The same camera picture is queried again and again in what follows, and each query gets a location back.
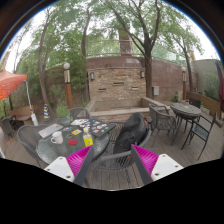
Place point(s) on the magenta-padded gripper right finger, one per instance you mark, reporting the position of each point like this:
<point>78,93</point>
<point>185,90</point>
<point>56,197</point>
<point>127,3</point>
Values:
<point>166,166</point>

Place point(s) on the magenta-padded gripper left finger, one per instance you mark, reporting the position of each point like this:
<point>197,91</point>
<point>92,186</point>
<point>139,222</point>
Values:
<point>59,166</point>

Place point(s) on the yellow-labelled clear drink bottle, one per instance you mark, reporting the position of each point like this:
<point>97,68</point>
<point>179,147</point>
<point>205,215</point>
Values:
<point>87,140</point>

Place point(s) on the flat round red coaster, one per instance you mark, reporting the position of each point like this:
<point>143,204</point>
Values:
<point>73,142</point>

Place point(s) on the white ceramic mug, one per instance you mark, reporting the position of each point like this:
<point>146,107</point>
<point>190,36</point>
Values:
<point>57,137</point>

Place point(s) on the silver laptop with stickers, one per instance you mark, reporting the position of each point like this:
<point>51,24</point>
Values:
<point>50,130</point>

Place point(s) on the yellow printed card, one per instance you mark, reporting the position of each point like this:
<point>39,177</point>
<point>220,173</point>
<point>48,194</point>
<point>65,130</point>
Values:
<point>76,132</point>

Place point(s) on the small colourful sticker card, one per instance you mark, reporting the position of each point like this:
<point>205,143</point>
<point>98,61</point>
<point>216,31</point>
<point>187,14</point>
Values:
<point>68,128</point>

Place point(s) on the black backpack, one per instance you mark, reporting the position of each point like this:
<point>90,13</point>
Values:
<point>131,133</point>

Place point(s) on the white sticker sheet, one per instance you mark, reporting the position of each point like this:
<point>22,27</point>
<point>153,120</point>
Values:
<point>79,122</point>

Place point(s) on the blue yellow striped cone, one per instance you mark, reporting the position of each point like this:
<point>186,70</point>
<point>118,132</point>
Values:
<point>46,113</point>

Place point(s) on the potted plant in teal pot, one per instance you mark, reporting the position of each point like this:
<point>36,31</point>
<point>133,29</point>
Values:
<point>62,111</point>

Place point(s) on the round grey patio table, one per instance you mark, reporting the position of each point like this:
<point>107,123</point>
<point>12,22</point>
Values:
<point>185,109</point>

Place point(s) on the dark patio chair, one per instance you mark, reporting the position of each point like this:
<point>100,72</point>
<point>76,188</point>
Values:
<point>6,126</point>

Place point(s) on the long wooden bench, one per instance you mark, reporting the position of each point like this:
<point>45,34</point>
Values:
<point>208,101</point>

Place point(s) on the orange canopy with white pole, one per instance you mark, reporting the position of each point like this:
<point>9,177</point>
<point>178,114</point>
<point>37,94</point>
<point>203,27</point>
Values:
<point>10,83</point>

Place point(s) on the grey wall utility box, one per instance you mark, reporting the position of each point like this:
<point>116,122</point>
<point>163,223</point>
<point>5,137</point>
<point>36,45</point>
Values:
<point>155,90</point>

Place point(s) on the black wall lamp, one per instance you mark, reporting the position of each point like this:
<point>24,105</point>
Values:
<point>142,74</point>
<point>92,76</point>

